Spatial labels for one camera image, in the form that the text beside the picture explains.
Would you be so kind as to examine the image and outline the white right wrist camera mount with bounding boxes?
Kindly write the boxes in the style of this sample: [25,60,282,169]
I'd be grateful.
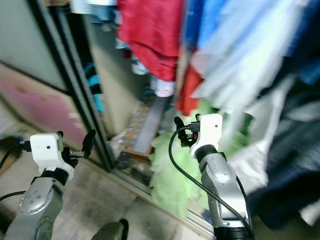
[190,113,224,160]

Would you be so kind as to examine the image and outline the small white cloth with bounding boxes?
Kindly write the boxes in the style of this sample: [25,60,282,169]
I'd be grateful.
[152,76,177,98]

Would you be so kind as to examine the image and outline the orange red garment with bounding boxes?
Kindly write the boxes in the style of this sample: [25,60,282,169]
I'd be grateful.
[176,60,206,117]

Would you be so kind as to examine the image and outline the metal wardrobe floor rail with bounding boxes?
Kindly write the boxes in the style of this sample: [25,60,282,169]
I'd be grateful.
[111,167,216,238]

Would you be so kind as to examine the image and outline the folded white blue clothes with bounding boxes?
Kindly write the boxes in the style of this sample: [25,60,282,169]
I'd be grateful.
[70,0,126,48]

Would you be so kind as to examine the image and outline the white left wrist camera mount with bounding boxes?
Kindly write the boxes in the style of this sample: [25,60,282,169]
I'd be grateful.
[30,133,76,181]

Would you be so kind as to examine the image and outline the silver left robot leg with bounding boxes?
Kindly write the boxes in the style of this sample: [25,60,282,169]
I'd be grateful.
[91,219,130,240]

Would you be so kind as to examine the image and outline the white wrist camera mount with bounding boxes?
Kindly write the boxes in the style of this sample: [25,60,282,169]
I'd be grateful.
[190,113,224,160]
[30,133,76,181]

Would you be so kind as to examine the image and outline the green fluffy cloth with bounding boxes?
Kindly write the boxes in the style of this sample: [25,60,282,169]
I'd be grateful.
[149,100,211,218]

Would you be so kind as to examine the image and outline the patterned cardboard box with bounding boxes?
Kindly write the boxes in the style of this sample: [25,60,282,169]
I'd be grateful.
[120,95,168,161]

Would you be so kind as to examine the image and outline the grey sliding wardrobe door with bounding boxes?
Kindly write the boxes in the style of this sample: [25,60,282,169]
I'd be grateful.
[0,0,111,171]

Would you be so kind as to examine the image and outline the dark blue garment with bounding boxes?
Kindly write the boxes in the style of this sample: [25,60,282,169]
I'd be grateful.
[250,50,320,231]

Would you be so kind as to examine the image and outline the red hanging garment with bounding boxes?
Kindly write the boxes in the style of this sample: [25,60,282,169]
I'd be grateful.
[117,0,186,83]

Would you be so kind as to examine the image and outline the blue black striped cloth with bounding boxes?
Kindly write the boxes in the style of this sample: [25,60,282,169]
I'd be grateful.
[84,62,106,113]

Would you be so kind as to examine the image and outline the pale blue striped shirt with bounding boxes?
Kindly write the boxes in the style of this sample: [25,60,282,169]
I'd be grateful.
[190,0,311,113]

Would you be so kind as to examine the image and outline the white hanging garment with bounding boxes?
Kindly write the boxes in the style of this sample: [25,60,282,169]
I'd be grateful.
[225,75,298,193]

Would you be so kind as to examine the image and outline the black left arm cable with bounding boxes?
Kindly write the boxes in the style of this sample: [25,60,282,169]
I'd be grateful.
[0,190,27,202]
[0,141,32,168]

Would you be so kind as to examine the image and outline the blue hanging garment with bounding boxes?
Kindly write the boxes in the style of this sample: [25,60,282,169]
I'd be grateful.
[182,0,231,51]

